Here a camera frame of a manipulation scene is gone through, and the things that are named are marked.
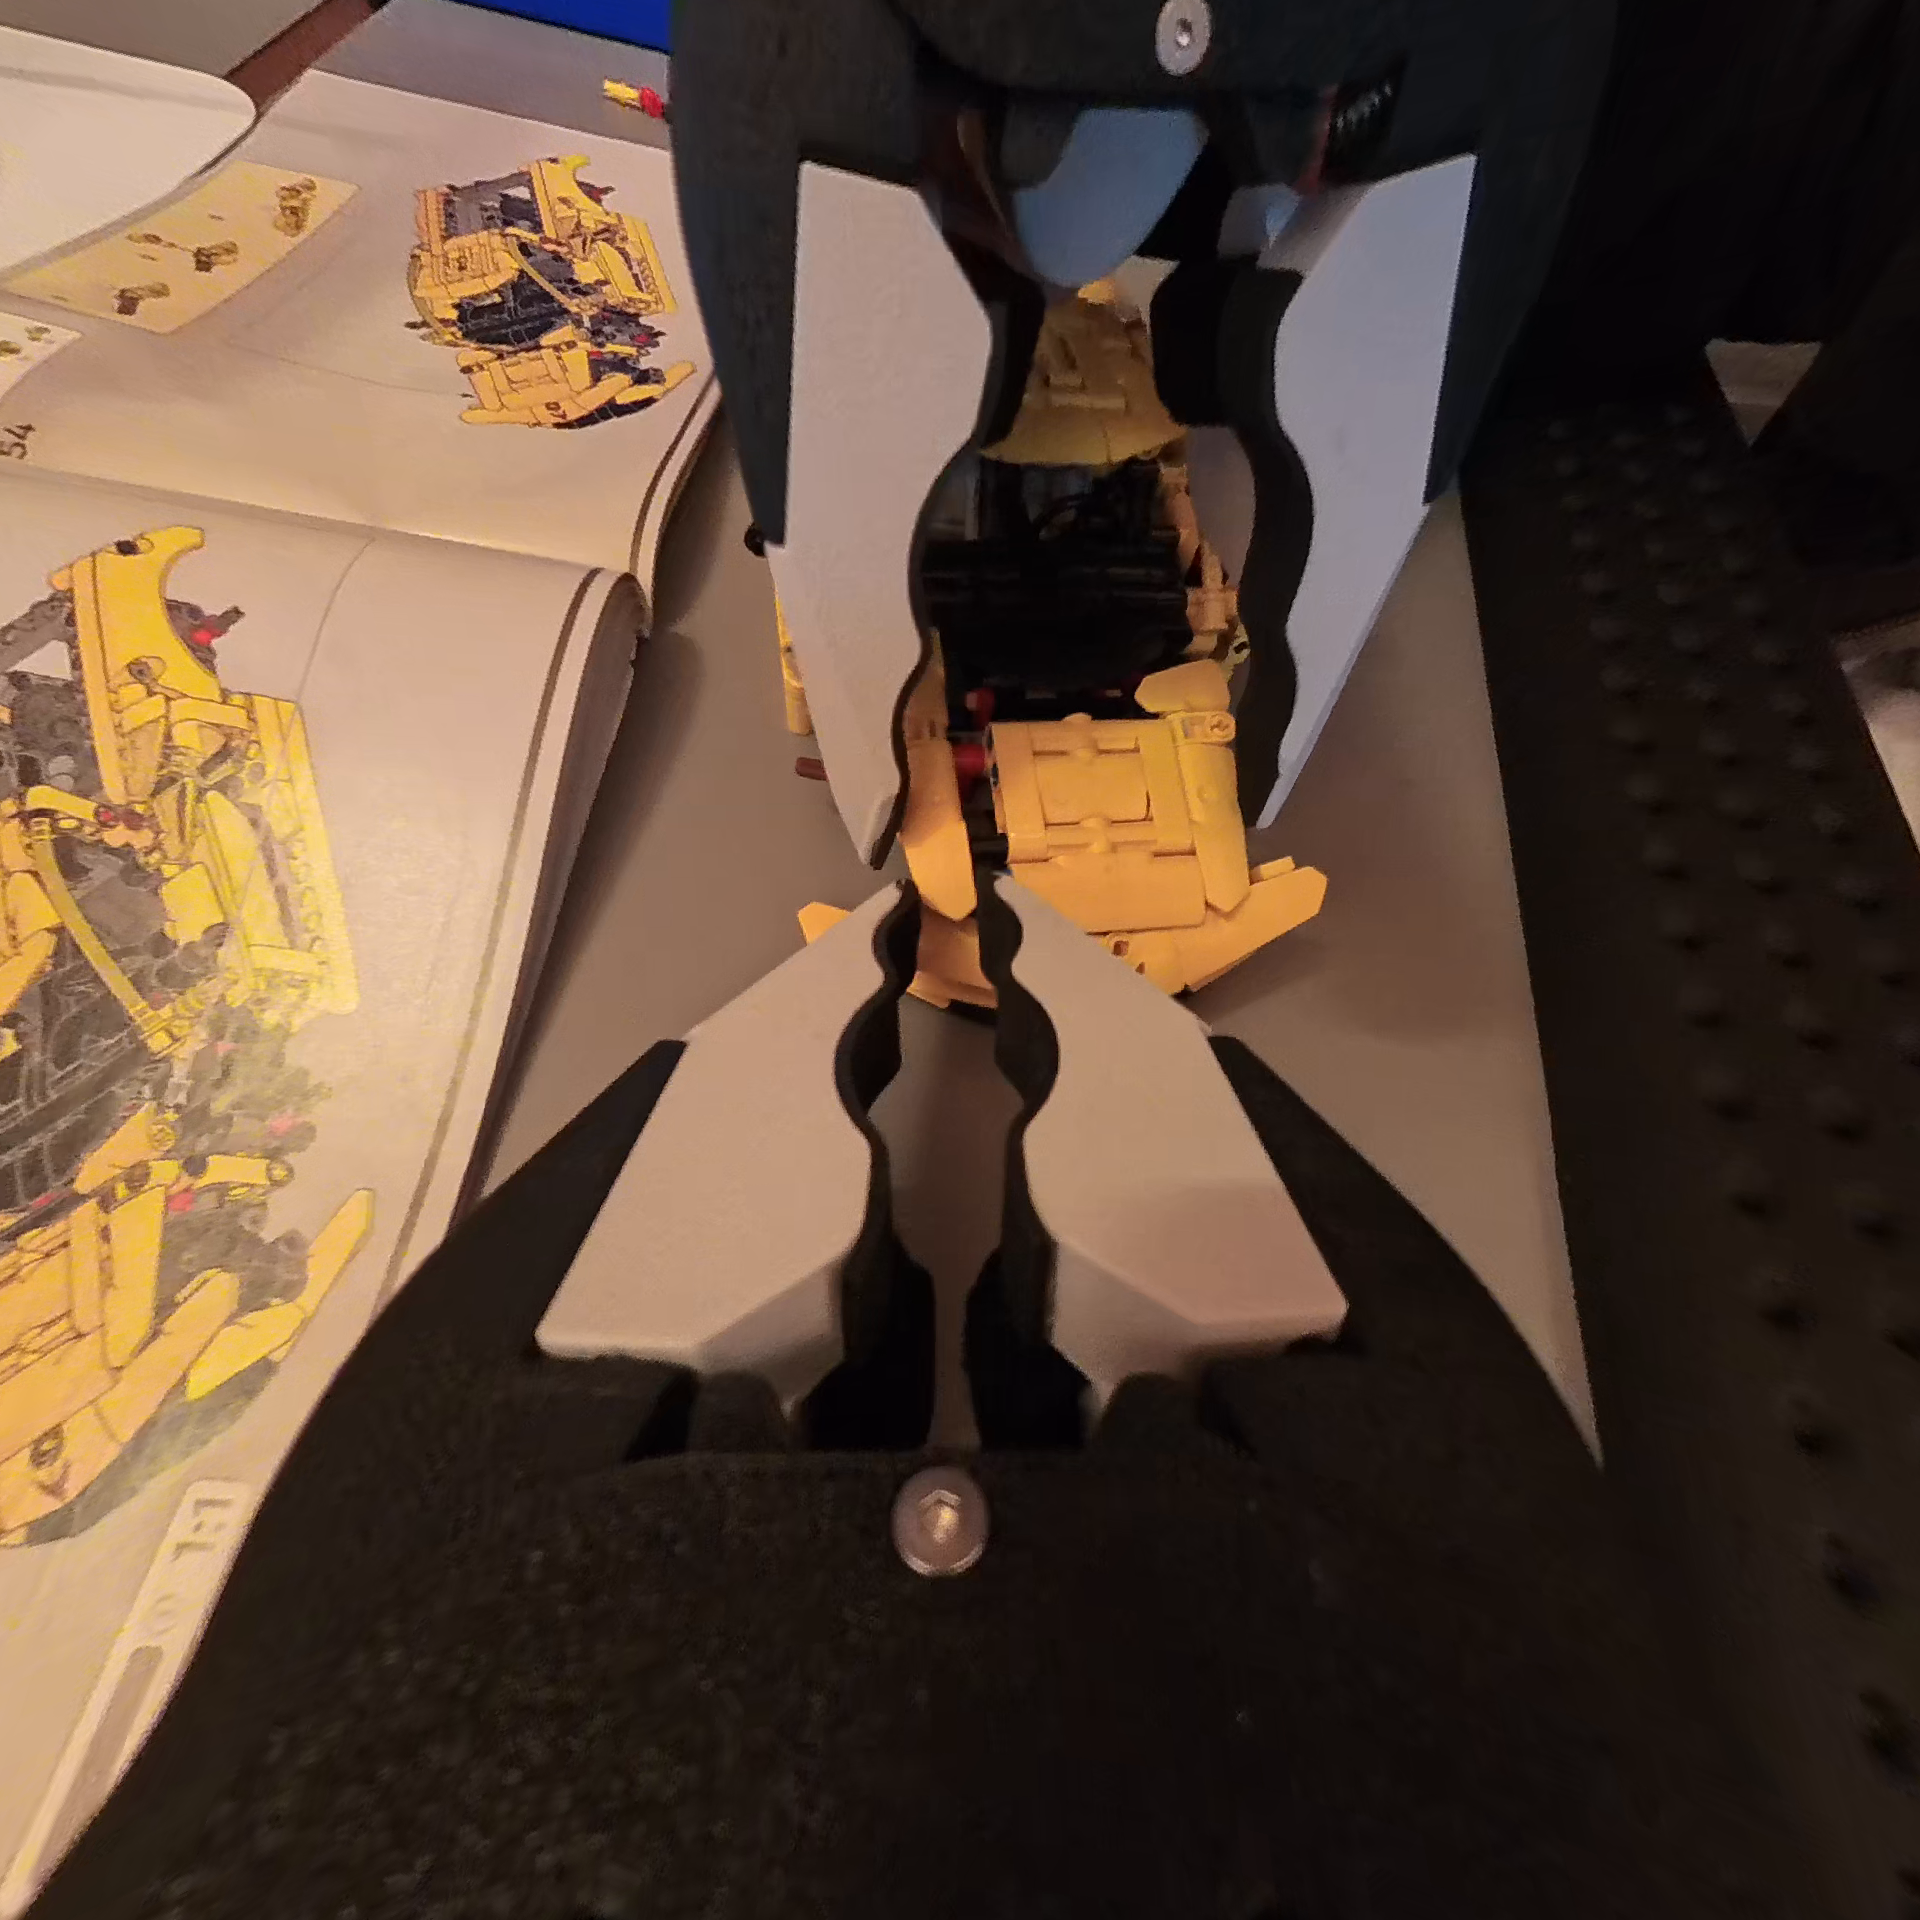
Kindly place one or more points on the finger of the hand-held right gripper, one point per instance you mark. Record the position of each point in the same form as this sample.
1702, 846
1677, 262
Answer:
1366, 422
855, 450

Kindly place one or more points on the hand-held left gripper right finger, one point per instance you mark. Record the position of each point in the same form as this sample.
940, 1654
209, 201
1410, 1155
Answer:
1185, 1200

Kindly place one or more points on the grey desk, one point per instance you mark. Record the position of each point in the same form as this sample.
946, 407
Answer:
1411, 975

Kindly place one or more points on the toy car instruction booklet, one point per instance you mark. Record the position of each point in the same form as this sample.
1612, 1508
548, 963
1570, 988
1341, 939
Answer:
422, 720

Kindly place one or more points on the blue storage bin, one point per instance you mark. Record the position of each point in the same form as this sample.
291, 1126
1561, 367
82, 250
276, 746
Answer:
601, 18

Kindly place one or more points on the perforated panel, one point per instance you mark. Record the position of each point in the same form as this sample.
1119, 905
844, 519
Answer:
1695, 1050

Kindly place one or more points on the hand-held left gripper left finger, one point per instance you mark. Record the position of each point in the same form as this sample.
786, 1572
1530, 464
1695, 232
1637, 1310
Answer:
721, 1200

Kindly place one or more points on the yellow toy brick car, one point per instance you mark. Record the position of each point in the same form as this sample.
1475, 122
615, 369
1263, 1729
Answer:
1109, 810

